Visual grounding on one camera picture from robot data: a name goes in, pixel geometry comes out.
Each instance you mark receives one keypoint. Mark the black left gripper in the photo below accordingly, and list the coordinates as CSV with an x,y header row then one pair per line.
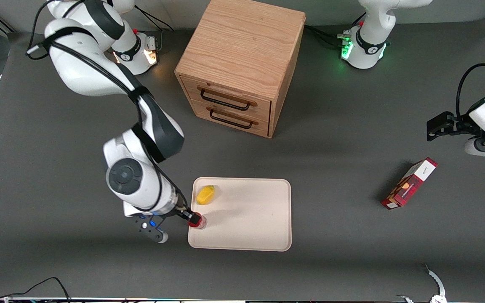
x,y
460,125

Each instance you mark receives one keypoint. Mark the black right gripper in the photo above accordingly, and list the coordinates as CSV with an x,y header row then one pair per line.
x,y
185,215

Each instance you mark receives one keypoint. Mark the red coke bottle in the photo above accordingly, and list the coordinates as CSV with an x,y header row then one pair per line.
x,y
201,223

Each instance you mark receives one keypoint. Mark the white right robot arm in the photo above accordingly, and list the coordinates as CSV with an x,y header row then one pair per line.
x,y
99,75

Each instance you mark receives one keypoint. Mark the beige plastic tray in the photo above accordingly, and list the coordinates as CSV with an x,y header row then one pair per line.
x,y
246,219

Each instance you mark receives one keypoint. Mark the yellow lemon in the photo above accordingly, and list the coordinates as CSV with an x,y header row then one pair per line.
x,y
205,195

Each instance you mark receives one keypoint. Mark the red and white snack box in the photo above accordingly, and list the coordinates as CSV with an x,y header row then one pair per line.
x,y
411,184

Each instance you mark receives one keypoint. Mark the white metal clamp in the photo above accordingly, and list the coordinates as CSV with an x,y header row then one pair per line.
x,y
436,286

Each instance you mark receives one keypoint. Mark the wooden drawer cabinet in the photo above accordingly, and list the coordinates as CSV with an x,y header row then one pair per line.
x,y
242,46

